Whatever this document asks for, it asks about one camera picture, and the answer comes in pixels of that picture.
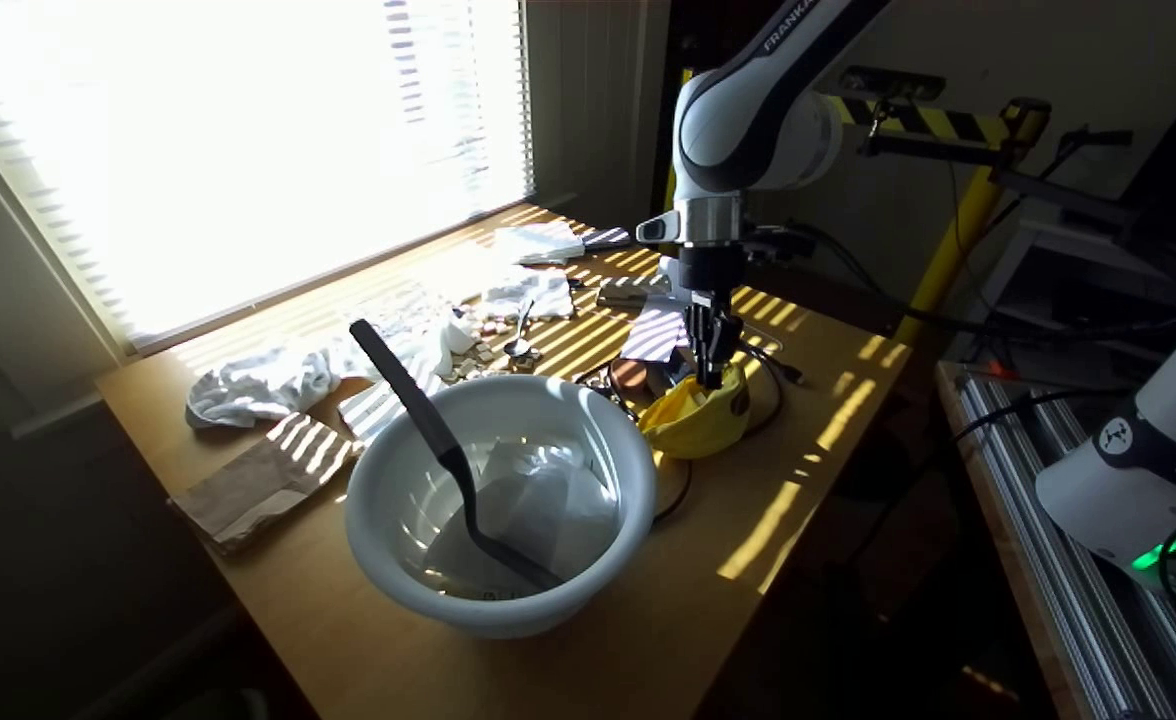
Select brown folded cloth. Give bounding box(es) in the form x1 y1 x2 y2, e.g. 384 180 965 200
164 413 359 554

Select thin black table cable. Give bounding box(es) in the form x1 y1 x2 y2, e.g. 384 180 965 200
644 336 805 528

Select long grey striped cloth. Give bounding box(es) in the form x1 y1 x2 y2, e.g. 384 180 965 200
615 255 699 373

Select white window blinds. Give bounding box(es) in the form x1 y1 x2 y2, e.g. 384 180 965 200
0 0 539 357

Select small white rumpled cloth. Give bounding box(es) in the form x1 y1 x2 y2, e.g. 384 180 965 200
480 263 579 330

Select yellow black striped barrier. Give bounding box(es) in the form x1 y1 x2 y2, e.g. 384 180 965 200
658 63 1053 348

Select white shelf unit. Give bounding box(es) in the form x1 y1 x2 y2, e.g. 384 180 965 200
961 197 1176 373

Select yellow banana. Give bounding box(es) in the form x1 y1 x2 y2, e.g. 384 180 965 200
635 351 780 465

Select small white tube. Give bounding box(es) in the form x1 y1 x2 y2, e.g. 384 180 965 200
441 306 480 362

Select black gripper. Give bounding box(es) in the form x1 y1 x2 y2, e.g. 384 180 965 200
665 237 760 397

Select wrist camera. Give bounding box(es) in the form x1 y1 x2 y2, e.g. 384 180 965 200
632 211 683 252

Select aluminium rail robot platform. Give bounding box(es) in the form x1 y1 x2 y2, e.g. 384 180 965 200
931 357 1176 720

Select dark folded cloth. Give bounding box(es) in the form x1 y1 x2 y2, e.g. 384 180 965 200
579 224 635 255

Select black stereo camera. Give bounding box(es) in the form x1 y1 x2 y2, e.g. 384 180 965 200
834 63 947 107

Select black spatula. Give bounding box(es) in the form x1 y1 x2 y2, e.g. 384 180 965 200
348 318 563 598

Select white paper sheet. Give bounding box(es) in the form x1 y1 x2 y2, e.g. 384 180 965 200
420 436 625 601

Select white crumpled cloth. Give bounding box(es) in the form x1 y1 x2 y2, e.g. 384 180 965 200
183 340 353 434

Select large white bowl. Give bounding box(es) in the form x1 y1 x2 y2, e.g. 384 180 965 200
338 373 658 640

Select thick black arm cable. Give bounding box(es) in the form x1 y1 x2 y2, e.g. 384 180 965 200
745 216 1176 340

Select white folded cloth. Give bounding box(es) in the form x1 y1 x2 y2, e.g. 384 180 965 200
488 216 591 270

